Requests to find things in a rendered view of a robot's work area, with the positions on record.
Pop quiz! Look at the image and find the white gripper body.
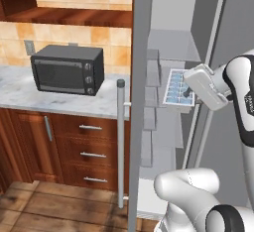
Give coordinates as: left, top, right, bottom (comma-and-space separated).
183, 62, 230, 112

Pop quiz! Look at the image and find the white ice cube tray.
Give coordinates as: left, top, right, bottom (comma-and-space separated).
162, 68, 196, 108

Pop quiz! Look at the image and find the grey freezer door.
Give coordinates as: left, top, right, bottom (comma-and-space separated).
126, 0, 167, 232

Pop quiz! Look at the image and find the grey fridge door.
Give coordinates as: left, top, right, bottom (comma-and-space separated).
183, 0, 254, 210

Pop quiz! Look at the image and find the wooden cupboard door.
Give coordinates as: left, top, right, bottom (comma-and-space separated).
5, 108, 64, 184

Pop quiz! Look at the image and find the grey fridge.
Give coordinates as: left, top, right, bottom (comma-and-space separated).
137, 0, 254, 232

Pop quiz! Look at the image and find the black toaster oven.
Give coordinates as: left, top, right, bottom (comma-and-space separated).
30, 44, 105, 97

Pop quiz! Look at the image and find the wooden drawer front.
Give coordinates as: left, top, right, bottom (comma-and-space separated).
54, 136, 119, 169
60, 164, 119, 191
49, 112, 119, 140

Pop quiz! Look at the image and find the wooden upper cupboard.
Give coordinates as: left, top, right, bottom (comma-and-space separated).
0, 0, 134, 29

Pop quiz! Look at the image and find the silver fridge door handle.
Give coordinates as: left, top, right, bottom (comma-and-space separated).
192, 108, 215, 170

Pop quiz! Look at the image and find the silver freezer door handle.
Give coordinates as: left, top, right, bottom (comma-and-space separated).
116, 78, 132, 210

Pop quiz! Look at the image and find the silver drawer handle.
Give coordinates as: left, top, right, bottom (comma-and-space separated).
82, 175, 109, 183
77, 124, 104, 132
79, 151, 108, 159

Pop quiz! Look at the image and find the silver cupboard door handle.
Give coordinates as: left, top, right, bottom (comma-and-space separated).
43, 115, 54, 143

